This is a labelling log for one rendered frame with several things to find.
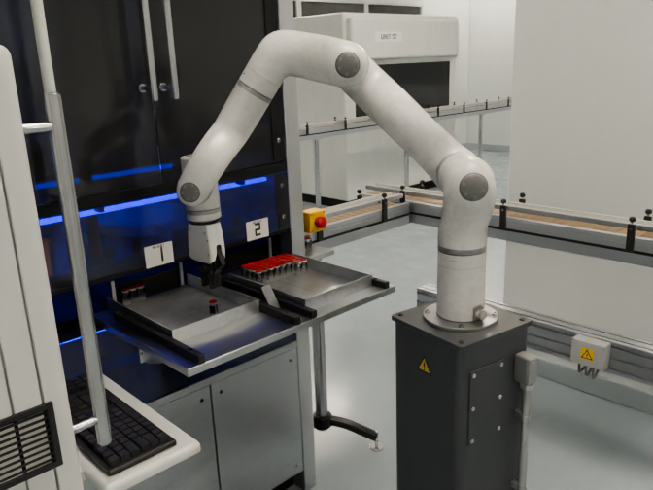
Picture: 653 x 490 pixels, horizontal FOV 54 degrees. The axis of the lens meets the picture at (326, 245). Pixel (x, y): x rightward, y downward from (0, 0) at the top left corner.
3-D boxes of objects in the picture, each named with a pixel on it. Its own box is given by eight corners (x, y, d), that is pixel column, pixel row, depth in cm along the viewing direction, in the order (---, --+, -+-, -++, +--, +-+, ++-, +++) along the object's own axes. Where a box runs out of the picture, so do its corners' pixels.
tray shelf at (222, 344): (90, 321, 172) (89, 314, 172) (287, 260, 219) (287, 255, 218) (189, 377, 139) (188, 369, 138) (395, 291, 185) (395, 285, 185)
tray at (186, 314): (107, 309, 175) (105, 297, 174) (189, 284, 192) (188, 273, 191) (173, 343, 151) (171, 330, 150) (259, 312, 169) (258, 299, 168)
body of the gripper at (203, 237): (180, 216, 160) (185, 260, 163) (202, 222, 152) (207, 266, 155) (205, 211, 165) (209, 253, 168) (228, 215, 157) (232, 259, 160)
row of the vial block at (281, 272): (254, 285, 189) (253, 270, 188) (299, 269, 201) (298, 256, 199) (258, 286, 187) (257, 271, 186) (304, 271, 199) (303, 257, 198)
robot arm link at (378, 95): (466, 217, 153) (454, 202, 168) (503, 180, 150) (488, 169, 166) (312, 69, 144) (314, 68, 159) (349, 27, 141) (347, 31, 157)
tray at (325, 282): (228, 284, 191) (227, 272, 190) (293, 262, 208) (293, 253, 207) (305, 312, 167) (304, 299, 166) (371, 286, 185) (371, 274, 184)
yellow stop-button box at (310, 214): (295, 230, 217) (294, 210, 215) (311, 227, 222) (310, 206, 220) (311, 234, 212) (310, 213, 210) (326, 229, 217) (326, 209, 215)
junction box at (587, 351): (568, 361, 227) (570, 337, 224) (575, 356, 230) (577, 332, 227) (602, 371, 218) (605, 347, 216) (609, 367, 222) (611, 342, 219)
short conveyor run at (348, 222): (288, 263, 221) (286, 219, 217) (259, 255, 232) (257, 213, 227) (412, 224, 266) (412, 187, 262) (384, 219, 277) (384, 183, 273)
